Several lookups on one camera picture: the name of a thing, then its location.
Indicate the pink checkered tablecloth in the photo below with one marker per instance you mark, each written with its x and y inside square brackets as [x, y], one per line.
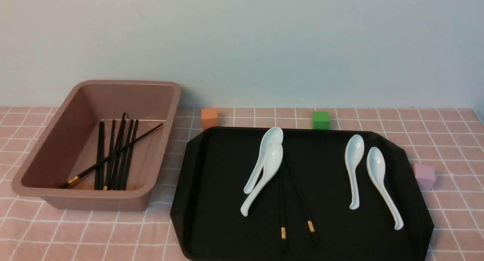
[449, 139]

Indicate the orange cube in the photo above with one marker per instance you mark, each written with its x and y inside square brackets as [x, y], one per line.
[209, 118]

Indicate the white spoon middle right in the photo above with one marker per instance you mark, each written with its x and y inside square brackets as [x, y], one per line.
[353, 155]

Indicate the diagonal black chopstick in bin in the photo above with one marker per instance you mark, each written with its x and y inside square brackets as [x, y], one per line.
[114, 154]

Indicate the white spoon lower left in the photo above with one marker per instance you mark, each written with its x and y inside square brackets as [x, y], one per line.
[272, 161]

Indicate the white spoon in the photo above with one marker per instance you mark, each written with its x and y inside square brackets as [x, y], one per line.
[273, 135]
[353, 155]
[272, 161]
[376, 167]

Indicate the pink cube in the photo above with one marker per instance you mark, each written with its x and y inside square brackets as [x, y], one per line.
[425, 176]

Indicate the green cube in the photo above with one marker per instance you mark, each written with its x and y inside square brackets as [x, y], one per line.
[320, 120]

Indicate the white spoon far right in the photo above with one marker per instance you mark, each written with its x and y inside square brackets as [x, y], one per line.
[376, 167]

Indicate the white spoon upper left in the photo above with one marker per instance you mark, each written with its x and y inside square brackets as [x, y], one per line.
[273, 135]

